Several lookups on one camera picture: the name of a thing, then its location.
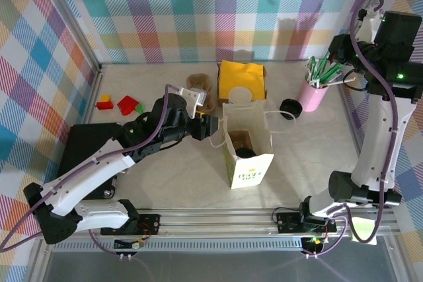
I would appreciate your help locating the black plastic cup lid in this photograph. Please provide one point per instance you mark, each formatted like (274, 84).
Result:
(246, 153)

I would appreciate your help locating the white paper takeout bag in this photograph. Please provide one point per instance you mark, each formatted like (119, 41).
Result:
(251, 173)

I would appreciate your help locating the green straw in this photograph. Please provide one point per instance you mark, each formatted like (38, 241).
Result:
(334, 70)
(311, 67)
(325, 62)

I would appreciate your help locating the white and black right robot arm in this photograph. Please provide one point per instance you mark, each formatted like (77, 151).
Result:
(373, 150)

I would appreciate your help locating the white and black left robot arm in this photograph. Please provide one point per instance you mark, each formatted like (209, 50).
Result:
(89, 176)

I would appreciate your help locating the stack of paper cups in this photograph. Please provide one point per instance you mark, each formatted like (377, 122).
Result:
(240, 94)

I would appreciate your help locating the red and green toy block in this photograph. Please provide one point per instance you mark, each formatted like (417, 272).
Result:
(127, 105)

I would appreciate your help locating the pink straw holder cup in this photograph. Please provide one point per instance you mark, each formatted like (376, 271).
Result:
(310, 98)

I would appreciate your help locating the perforated metal strip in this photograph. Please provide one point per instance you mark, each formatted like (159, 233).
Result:
(211, 246)

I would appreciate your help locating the small black connector board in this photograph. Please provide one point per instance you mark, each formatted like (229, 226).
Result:
(125, 245)
(312, 244)

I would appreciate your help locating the yellow-green sticky note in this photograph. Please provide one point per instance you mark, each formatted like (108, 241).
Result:
(363, 226)

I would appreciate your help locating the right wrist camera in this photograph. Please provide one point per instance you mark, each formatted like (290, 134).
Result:
(370, 26)

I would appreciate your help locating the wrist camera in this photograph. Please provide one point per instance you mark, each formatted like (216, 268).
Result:
(370, 26)
(195, 95)

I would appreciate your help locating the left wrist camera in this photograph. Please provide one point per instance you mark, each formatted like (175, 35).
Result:
(195, 95)

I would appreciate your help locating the aluminium mounting rail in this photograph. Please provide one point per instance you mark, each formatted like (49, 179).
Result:
(211, 226)

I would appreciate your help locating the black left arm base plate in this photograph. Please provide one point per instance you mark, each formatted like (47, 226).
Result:
(150, 224)

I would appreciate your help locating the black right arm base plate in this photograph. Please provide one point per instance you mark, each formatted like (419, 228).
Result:
(287, 222)

